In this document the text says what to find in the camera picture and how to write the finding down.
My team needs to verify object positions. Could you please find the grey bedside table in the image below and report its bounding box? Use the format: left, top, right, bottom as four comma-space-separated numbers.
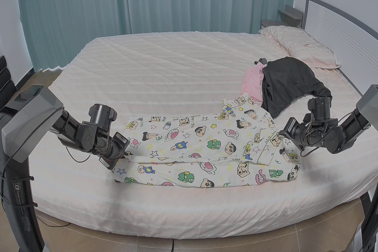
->
261, 5, 305, 29

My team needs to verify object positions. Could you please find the black cable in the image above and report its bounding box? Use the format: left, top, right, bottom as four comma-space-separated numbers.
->
299, 143, 323, 158
66, 146, 93, 163

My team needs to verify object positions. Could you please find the bed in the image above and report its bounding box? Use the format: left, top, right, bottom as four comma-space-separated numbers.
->
6, 0, 378, 238

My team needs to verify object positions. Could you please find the cream pillow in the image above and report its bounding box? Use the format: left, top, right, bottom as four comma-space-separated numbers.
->
258, 25, 341, 69

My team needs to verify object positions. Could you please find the pink garment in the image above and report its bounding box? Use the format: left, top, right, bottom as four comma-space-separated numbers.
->
240, 64, 266, 103

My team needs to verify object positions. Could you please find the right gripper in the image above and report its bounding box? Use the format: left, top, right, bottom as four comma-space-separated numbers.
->
279, 123, 308, 145

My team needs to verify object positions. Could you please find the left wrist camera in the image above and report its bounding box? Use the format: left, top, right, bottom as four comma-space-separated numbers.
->
113, 132, 129, 149

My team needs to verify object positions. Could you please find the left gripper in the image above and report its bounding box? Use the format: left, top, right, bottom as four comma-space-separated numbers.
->
98, 138, 132, 171

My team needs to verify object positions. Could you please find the black slatted furniture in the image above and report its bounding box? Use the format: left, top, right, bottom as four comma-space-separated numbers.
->
0, 55, 17, 109

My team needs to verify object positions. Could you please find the black garment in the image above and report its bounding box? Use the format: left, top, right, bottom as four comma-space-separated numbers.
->
261, 57, 333, 119

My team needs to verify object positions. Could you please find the white printed pyjama top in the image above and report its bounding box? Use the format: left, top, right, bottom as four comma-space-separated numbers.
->
113, 92, 302, 188

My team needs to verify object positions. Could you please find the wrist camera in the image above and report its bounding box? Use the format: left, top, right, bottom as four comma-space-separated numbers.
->
284, 116, 298, 135
113, 132, 129, 149

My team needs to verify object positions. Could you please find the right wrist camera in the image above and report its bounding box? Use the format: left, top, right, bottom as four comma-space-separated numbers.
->
284, 116, 298, 135

